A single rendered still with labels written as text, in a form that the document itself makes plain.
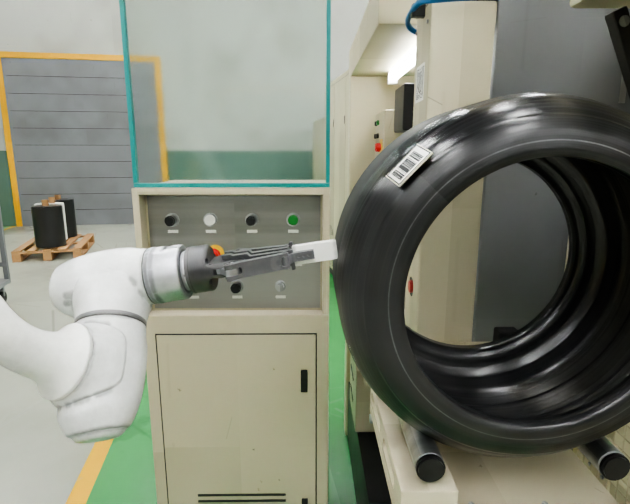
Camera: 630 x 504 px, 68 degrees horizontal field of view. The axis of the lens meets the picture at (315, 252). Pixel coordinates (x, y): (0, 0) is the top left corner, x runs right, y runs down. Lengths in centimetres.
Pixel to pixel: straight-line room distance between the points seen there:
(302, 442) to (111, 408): 96
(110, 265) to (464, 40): 78
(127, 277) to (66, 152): 929
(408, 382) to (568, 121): 41
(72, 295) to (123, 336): 12
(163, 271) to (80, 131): 924
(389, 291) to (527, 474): 48
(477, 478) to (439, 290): 37
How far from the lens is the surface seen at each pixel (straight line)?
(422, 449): 80
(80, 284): 78
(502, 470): 99
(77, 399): 70
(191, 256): 74
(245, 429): 156
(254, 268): 70
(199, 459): 164
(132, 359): 72
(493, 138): 66
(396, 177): 64
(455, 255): 106
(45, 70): 1019
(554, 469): 103
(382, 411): 99
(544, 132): 68
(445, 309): 108
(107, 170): 983
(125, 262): 76
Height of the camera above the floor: 137
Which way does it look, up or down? 12 degrees down
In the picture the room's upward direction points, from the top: straight up
